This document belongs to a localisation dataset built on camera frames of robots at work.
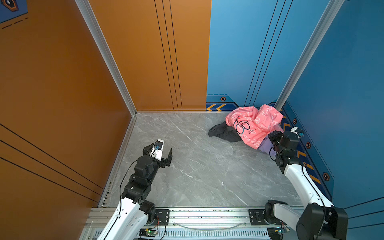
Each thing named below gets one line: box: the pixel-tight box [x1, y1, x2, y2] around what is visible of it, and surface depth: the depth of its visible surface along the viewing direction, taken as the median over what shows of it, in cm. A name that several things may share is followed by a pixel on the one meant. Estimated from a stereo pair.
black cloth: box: [208, 121, 242, 143], surface depth 102 cm
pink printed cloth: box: [225, 104, 284, 150], surface depth 95 cm
